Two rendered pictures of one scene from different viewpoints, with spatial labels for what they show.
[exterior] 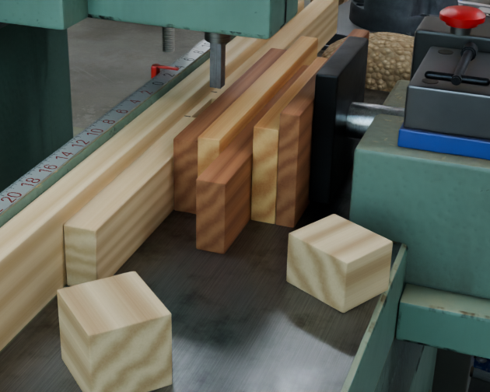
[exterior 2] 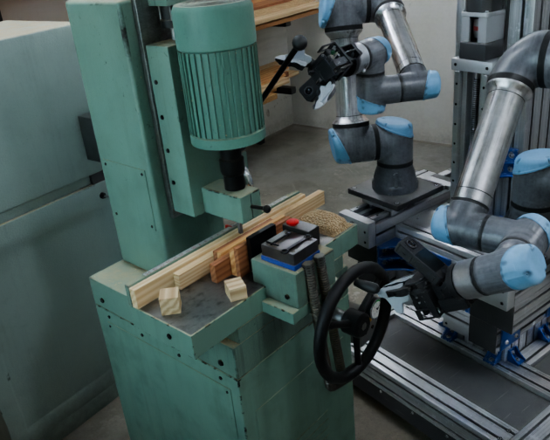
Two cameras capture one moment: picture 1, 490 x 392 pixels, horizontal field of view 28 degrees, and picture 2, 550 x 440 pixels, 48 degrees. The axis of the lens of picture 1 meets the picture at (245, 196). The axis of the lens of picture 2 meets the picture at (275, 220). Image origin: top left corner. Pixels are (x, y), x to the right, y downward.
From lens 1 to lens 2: 0.97 m
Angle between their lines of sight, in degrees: 23
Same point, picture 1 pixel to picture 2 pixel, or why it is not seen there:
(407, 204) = (263, 275)
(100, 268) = (182, 284)
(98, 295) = (167, 291)
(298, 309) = (222, 299)
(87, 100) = (344, 186)
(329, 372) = (215, 315)
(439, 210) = (270, 278)
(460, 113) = (271, 252)
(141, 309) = (172, 295)
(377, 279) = (242, 294)
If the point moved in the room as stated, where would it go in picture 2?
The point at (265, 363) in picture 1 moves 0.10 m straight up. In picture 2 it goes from (203, 311) to (196, 271)
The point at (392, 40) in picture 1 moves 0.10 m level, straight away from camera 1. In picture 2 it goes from (319, 214) to (337, 199)
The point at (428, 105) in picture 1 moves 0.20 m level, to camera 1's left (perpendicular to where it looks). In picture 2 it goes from (265, 250) to (188, 240)
